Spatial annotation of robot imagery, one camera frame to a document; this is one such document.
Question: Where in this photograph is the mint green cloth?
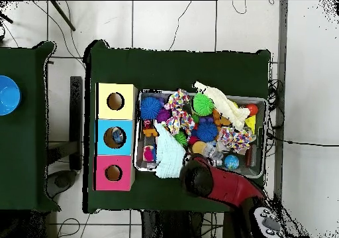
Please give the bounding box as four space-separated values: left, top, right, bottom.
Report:
153 120 187 180

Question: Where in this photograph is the crushed clear water bottle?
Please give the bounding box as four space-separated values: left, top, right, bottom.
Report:
111 129 126 146
203 142 226 167

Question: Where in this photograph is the shallow clear mesh bin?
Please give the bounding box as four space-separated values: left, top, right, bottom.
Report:
134 90 267 180

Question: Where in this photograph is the wooden box with three holes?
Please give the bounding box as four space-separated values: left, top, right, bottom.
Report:
94 82 138 192

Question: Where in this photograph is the purple spiky ball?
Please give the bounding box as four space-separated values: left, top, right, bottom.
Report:
156 107 171 123

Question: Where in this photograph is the colourful patterned cloth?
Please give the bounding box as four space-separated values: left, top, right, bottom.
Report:
164 88 196 136
217 125 255 155

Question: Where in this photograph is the tan round bun toy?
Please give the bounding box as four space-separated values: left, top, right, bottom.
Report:
191 141 207 155

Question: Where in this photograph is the dark blue spiky ball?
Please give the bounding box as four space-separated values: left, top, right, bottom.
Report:
195 120 219 143

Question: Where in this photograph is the green spiky ball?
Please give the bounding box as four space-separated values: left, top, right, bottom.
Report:
191 92 215 117

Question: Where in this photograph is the pale yellow cloth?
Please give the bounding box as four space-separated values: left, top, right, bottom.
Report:
193 81 251 132

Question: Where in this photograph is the small blue globe ball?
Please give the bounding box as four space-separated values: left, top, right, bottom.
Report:
224 154 241 170

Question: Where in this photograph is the small red ball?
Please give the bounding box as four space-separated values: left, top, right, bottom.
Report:
246 103 260 117

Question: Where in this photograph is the side table with green cloth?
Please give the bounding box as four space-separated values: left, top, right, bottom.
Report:
0 40 58 212

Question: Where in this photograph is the blue bowl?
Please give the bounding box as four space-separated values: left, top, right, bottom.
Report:
0 75 22 117

